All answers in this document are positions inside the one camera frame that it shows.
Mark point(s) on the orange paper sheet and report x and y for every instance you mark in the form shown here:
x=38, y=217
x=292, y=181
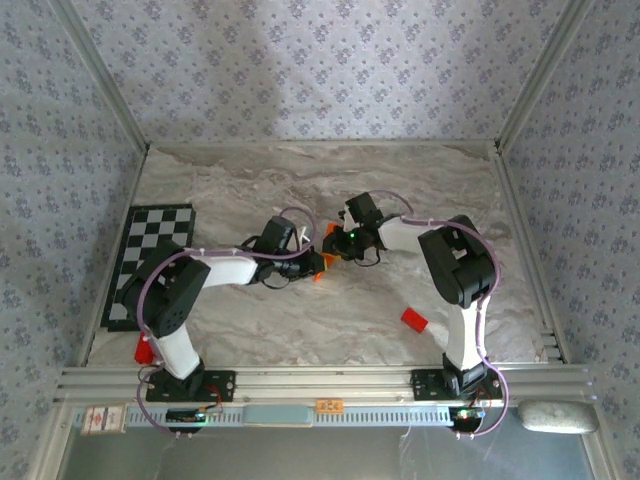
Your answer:
x=333, y=229

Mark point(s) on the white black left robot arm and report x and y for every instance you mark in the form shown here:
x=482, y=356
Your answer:
x=230, y=267

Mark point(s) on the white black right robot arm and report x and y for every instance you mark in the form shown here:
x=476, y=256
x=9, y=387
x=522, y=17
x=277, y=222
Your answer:
x=465, y=335

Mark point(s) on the small red block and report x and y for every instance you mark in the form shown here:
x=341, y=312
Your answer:
x=414, y=320

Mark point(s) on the black grey chessboard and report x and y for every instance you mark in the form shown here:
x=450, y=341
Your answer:
x=150, y=220

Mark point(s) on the small orange label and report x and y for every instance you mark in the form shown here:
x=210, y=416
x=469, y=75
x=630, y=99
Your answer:
x=330, y=405

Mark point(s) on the light blue pad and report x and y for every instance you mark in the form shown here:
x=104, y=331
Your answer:
x=277, y=415

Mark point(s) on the red studded brick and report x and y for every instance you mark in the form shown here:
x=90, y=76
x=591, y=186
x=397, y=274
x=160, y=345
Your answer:
x=144, y=352

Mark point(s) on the red white printed card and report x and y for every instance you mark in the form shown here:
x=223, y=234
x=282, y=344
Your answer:
x=102, y=419

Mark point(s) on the grey oval stone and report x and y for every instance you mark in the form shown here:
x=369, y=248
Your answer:
x=555, y=416

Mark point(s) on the aluminium mounting rail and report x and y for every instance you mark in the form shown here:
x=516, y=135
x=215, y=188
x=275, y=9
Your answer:
x=320, y=385

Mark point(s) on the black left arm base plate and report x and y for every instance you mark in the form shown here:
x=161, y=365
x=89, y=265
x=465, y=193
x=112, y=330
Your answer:
x=225, y=385

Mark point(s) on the aluminium side rail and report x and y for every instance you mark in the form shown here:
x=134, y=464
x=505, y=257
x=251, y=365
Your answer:
x=514, y=210

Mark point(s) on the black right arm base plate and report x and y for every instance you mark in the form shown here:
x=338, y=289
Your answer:
x=425, y=385

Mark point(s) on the aluminium frame post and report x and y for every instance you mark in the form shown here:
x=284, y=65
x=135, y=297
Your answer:
x=104, y=75
x=540, y=75

